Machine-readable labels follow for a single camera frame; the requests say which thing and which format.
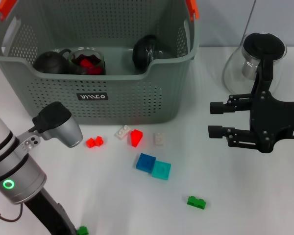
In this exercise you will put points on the blue flat toy brick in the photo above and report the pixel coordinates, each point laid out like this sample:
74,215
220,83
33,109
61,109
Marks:
145,162

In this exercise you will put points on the white toy brick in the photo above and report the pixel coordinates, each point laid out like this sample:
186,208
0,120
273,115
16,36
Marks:
159,139
122,132

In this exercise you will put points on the orange-red small toy brick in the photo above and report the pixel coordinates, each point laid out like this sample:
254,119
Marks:
99,141
90,143

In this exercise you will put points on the grey perforated plastic storage basket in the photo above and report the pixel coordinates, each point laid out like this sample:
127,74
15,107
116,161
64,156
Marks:
112,107

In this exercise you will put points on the red sloped toy brick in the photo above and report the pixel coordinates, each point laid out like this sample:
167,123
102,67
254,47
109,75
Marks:
136,138

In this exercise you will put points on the dark red curved toy brick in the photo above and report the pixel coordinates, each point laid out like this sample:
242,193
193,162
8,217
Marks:
86,63

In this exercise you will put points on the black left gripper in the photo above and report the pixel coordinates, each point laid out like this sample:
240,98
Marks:
44,213

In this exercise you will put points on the dark clay teapot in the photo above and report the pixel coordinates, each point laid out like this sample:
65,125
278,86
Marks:
49,64

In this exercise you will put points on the green toy brick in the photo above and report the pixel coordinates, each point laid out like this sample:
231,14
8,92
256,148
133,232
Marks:
82,230
196,202

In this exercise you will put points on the black round object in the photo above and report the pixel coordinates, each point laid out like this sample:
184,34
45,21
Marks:
144,52

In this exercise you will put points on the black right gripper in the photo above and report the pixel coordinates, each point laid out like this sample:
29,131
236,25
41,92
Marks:
276,120

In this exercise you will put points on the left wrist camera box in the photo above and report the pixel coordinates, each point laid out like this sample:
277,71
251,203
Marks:
63,129

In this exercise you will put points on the cyan flat toy brick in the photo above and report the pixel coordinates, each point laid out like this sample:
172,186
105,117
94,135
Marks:
161,170

